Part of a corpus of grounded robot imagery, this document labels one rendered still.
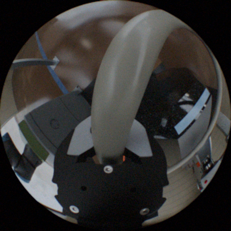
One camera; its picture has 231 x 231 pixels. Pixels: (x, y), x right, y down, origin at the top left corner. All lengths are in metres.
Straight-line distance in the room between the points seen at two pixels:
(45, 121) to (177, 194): 5.96
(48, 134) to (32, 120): 0.16
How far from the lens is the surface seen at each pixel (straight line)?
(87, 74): 1.07
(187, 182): 5.75
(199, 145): 0.45
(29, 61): 1.19
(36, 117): 0.58
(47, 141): 0.53
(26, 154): 0.63
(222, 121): 1.40
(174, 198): 5.77
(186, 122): 0.34
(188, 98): 0.38
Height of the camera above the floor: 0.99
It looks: 64 degrees down
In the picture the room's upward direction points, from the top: 178 degrees counter-clockwise
